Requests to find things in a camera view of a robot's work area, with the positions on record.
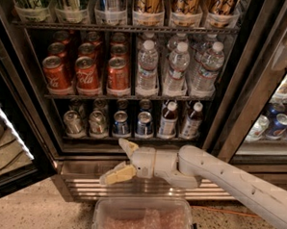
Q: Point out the white can behind right door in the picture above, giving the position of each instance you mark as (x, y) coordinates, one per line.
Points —
(257, 130)

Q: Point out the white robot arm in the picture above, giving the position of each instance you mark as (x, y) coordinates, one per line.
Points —
(189, 165)

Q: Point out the open black fridge door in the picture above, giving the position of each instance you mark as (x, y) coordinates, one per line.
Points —
(7, 138)

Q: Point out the clear plastic bin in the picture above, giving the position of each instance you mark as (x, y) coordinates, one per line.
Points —
(134, 208)

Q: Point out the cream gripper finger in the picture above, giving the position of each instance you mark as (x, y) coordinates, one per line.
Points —
(122, 172)
(129, 147)

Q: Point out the front left Coca-Cola can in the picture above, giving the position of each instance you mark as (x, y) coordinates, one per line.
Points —
(55, 73)

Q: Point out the water bottle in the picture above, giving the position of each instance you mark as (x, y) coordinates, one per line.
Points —
(211, 63)
(179, 60)
(147, 65)

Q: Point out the front left water bottle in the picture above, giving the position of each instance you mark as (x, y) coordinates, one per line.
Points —
(147, 65)

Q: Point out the coca-cola can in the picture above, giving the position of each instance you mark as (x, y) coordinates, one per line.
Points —
(86, 72)
(55, 73)

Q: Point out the pink bubble wrap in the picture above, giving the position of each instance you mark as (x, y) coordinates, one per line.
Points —
(152, 219)

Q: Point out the left brown tea bottle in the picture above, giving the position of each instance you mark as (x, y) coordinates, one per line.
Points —
(168, 120)

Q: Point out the right brown tea bottle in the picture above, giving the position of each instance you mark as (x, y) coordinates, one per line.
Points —
(192, 121)

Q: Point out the front right water bottle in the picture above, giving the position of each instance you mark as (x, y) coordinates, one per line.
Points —
(211, 63)

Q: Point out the front left Pepsi can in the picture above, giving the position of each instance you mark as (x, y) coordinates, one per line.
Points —
(120, 126)

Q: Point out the brown tea bottle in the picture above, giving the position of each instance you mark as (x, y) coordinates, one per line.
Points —
(168, 120)
(192, 121)

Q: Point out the stainless steel glass-door fridge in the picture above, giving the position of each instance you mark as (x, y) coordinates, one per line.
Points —
(255, 49)

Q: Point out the gold LaCroix can right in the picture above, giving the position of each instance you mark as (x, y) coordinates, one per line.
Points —
(222, 7)

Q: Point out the front middle Coca-Cola can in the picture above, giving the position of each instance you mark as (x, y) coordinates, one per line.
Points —
(86, 72)

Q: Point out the front right Pepsi can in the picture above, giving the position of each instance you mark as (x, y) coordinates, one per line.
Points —
(144, 124)

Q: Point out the front right orange soda can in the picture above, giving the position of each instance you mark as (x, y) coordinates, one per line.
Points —
(118, 77)

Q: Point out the front middle water bottle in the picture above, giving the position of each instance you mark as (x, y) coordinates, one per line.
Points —
(179, 60)

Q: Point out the gold lacroix can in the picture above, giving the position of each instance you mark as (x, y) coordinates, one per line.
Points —
(222, 7)
(184, 6)
(148, 6)

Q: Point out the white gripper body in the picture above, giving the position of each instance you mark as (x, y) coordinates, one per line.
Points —
(145, 164)

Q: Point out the silver 7up can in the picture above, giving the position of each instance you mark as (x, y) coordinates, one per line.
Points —
(97, 122)
(73, 122)

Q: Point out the gold LaCroix can left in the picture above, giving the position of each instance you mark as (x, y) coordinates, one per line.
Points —
(148, 6)

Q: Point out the gold LaCroix can middle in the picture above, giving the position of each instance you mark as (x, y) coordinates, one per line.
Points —
(184, 6)

